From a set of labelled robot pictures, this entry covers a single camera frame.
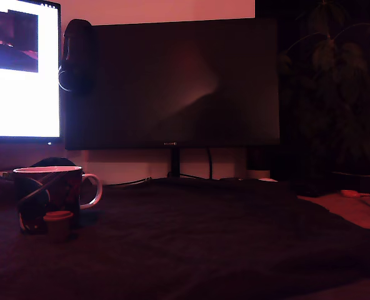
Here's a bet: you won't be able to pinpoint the black monitor cable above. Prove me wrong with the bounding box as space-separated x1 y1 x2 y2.
206 148 214 181

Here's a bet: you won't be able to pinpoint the lit computer monitor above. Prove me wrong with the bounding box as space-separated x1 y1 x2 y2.
0 0 63 145

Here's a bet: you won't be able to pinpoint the dark patterned mug, white handle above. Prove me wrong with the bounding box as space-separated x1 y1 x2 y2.
12 165 104 235

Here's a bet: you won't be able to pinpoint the brown coffee capsule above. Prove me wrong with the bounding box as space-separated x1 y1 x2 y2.
43 211 75 243

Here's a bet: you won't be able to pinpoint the dark computer monitor with stand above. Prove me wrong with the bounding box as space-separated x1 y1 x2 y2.
64 17 281 181

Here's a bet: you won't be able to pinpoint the dark cable with connector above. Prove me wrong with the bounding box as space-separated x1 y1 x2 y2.
103 176 153 188

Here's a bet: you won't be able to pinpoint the dark table cloth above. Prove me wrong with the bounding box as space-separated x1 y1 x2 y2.
0 177 370 300

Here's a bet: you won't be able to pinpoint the red-handled tool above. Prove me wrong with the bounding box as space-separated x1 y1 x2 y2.
340 189 370 198

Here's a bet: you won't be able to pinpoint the leafy houseplant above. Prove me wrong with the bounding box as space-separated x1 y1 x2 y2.
278 0 370 178

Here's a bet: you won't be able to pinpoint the black headphones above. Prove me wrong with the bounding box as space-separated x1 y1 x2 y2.
58 18 95 96

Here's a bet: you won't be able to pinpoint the dark rounded object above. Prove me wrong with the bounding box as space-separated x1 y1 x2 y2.
28 157 78 169

